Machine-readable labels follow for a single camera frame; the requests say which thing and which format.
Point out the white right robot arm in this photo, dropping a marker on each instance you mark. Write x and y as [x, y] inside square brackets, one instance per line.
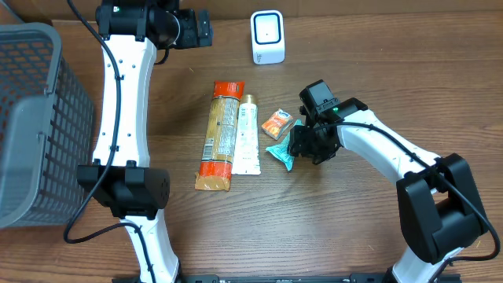
[441, 213]

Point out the teal wipes packet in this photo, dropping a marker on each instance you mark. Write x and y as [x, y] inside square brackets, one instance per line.
[280, 152]

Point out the red spaghetti packet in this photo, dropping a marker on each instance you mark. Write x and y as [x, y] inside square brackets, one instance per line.
[219, 144]

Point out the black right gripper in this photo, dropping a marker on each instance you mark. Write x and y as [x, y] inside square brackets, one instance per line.
[301, 146]

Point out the white barcode scanner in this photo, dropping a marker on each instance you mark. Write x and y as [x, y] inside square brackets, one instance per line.
[267, 37]

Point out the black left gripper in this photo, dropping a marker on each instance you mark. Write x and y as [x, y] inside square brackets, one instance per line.
[195, 38]

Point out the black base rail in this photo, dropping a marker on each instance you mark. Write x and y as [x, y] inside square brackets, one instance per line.
[294, 279]

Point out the grey plastic basket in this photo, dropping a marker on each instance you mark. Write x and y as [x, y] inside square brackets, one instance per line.
[47, 122]

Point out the orange tissue packet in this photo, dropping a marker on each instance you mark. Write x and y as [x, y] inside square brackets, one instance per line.
[277, 124]

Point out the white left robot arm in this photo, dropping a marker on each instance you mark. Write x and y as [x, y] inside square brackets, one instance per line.
[119, 176]

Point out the white tube gold cap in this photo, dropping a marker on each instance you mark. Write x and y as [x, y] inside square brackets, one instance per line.
[246, 154]

